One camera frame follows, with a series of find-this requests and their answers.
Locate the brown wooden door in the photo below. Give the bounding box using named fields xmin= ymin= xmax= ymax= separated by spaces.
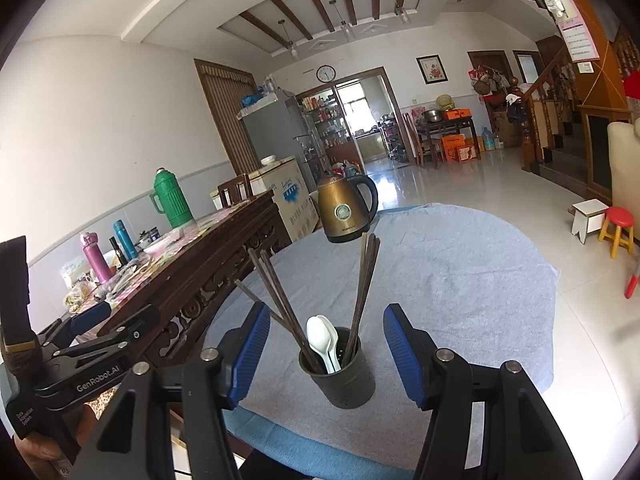
xmin=194 ymin=58 xmax=261 ymax=177

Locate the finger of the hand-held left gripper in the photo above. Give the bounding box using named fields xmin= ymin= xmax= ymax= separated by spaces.
xmin=37 ymin=302 xmax=112 ymax=347
xmin=50 ymin=304 xmax=162 ymax=363

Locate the white chest freezer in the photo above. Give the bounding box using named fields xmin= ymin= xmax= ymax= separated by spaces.
xmin=248 ymin=156 xmax=321 ymax=242

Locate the small white stool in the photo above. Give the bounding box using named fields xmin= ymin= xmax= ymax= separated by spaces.
xmin=571 ymin=199 xmax=610 ymax=245

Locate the framed wall picture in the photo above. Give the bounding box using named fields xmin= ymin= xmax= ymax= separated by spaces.
xmin=416 ymin=55 xmax=448 ymax=85

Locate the green thermos jug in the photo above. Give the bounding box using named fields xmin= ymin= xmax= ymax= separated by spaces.
xmin=150 ymin=167 xmax=196 ymax=230

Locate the carved dark wooden sideboard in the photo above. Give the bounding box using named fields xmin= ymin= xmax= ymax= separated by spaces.
xmin=35 ymin=191 xmax=293 ymax=376

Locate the blue water bottle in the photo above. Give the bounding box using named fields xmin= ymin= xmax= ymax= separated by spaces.
xmin=112 ymin=220 xmax=137 ymax=261

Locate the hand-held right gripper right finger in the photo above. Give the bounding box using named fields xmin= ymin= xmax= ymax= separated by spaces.
xmin=383 ymin=303 xmax=585 ymax=480

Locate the kitchen shelf with bottles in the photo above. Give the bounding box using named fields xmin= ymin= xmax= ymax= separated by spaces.
xmin=300 ymin=92 xmax=351 ymax=150

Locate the dark wooden chopstick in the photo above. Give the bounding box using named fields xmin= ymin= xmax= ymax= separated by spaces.
xmin=350 ymin=235 xmax=382 ymax=357
xmin=260 ymin=253 xmax=323 ymax=367
xmin=345 ymin=232 xmax=370 ymax=361
xmin=247 ymin=248 xmax=321 ymax=375
xmin=234 ymin=280 xmax=303 ymax=342

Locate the wooden staircase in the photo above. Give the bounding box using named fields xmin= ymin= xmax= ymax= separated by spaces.
xmin=520 ymin=35 xmax=640 ymax=206

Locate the dark small bottle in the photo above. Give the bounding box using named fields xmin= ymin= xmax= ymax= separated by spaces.
xmin=108 ymin=236 xmax=129 ymax=267

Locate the wooden chair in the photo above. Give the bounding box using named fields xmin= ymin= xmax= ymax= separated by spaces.
xmin=217 ymin=174 xmax=253 ymax=208

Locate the wooden dining table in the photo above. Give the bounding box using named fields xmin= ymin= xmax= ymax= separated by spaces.
xmin=414 ymin=116 xmax=482 ymax=168

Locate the wall calendar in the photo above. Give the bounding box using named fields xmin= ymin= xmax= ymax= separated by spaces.
xmin=539 ymin=0 xmax=601 ymax=62

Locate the gold electric kettle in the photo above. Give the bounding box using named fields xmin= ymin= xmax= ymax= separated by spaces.
xmin=316 ymin=172 xmax=379 ymax=244

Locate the pink water bottle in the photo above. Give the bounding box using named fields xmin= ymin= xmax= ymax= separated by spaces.
xmin=80 ymin=232 xmax=113 ymax=284

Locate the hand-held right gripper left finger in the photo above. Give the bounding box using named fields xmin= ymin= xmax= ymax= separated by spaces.
xmin=70 ymin=301 xmax=272 ymax=480

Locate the dark grey utensil holder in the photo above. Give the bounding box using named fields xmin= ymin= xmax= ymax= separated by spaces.
xmin=298 ymin=327 xmax=377 ymax=411

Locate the light blue tablecloth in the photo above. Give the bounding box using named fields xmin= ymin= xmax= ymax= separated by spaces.
xmin=200 ymin=202 xmax=559 ymax=480

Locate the orange cardboard box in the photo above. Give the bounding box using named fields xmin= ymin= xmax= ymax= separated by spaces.
xmin=441 ymin=134 xmax=477 ymax=163

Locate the person's left hand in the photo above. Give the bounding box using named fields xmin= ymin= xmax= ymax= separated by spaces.
xmin=12 ymin=402 xmax=99 ymax=480

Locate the red stool with yellow legs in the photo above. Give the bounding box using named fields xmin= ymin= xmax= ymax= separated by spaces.
xmin=598 ymin=206 xmax=635 ymax=259

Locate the glass pendant lamp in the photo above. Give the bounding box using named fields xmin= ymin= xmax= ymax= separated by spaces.
xmin=329 ymin=0 xmax=355 ymax=42
xmin=277 ymin=19 xmax=299 ymax=59
xmin=384 ymin=0 xmax=412 ymax=25

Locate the grey refrigerator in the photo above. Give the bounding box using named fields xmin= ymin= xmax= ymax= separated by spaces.
xmin=239 ymin=91 xmax=321 ymax=181

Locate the white plastic spoon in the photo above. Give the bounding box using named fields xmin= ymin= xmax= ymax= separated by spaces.
xmin=321 ymin=315 xmax=344 ymax=373
xmin=306 ymin=316 xmax=333 ymax=375

